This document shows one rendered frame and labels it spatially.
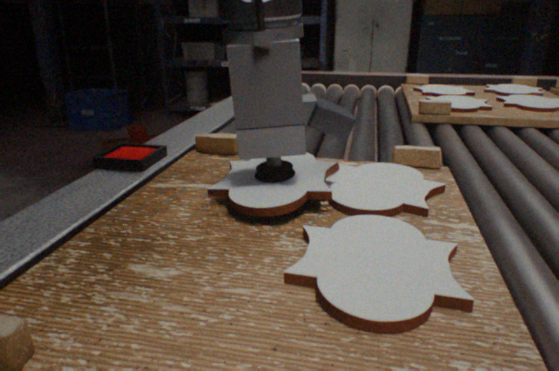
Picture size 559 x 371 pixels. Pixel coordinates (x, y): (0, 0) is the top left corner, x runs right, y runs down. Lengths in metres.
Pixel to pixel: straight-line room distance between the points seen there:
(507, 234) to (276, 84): 0.26
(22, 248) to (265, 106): 0.26
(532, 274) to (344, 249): 0.16
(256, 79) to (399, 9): 4.66
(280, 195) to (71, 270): 0.18
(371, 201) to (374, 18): 4.58
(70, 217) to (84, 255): 0.13
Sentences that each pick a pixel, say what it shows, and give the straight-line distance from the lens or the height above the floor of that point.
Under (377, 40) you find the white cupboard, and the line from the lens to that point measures 4.99.
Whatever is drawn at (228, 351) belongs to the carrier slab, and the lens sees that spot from 0.27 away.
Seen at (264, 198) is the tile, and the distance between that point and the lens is 0.40.
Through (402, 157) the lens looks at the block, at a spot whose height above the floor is 0.95.
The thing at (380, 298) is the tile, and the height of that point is 0.95.
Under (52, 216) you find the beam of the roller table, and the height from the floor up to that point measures 0.92.
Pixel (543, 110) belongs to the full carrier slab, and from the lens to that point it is 1.01.
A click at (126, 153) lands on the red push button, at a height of 0.93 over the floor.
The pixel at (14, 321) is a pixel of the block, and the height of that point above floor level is 0.96.
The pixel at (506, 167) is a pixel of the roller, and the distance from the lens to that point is 0.68.
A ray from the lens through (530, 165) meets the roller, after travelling 0.72.
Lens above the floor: 1.12
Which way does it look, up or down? 18 degrees down
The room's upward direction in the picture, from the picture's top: straight up
